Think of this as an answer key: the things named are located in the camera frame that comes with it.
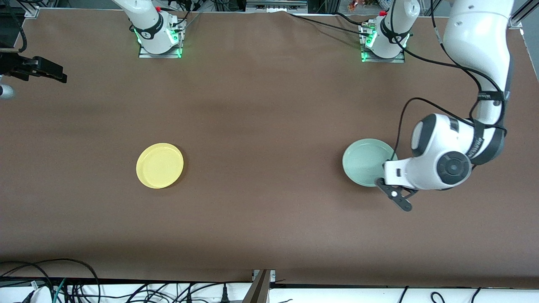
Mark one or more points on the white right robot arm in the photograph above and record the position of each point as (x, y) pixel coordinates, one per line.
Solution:
(147, 25)

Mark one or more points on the pale green round plate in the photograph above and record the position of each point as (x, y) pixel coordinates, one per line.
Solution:
(362, 162)

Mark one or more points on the aluminium frame corner post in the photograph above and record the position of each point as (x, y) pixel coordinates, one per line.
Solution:
(33, 11)
(522, 14)

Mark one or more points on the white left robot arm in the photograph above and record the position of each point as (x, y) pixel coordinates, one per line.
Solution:
(476, 38)

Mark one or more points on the yellow round plate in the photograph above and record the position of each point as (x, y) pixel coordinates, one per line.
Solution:
(160, 165)

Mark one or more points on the orange toy figure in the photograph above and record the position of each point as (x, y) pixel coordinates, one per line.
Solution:
(353, 5)

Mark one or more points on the aluminium frame rail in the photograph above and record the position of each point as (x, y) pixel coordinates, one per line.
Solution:
(276, 5)

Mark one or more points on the grey metal support beam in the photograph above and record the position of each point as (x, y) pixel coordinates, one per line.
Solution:
(257, 288)

